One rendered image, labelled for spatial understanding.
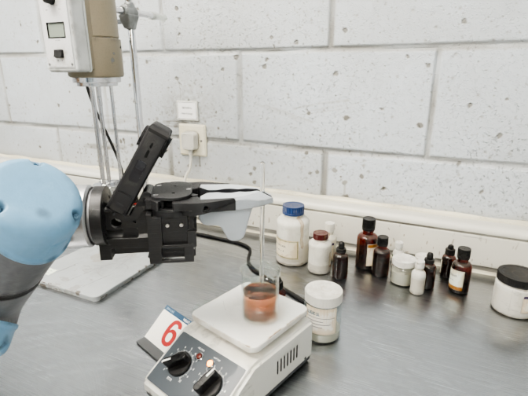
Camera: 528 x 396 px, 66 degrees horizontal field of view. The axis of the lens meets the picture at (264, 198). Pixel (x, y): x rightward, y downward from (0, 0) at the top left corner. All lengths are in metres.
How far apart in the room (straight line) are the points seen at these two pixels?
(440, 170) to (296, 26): 0.44
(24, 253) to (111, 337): 0.39
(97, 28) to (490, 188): 0.82
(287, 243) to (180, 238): 0.41
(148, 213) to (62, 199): 0.15
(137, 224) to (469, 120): 0.68
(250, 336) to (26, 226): 0.31
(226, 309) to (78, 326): 0.28
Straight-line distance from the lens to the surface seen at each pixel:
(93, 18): 0.85
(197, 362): 0.56
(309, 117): 0.98
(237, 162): 1.07
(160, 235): 0.49
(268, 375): 0.55
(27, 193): 0.35
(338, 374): 0.63
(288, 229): 0.85
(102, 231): 0.50
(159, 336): 0.68
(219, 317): 0.57
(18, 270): 0.38
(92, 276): 0.90
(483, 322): 0.80
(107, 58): 0.85
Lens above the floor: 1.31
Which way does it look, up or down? 18 degrees down
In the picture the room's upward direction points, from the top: straight up
